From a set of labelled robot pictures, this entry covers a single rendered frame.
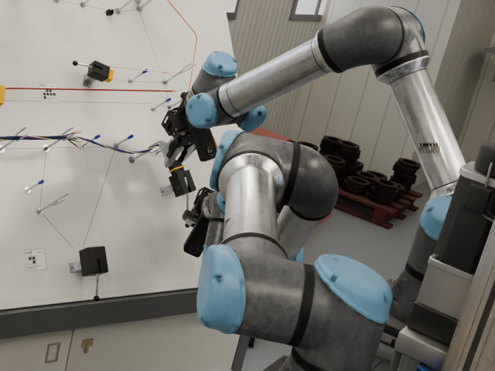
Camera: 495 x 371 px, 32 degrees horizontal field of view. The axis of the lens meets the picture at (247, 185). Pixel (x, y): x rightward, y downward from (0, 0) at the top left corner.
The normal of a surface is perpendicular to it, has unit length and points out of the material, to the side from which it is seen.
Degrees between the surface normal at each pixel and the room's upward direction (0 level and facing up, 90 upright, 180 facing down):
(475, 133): 90
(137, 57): 53
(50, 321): 90
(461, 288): 90
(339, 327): 85
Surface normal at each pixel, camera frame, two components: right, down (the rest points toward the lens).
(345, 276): 0.36, -0.89
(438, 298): -0.49, 0.16
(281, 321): 0.01, 0.37
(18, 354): 0.59, 0.38
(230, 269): 0.16, -0.55
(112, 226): 0.62, -0.25
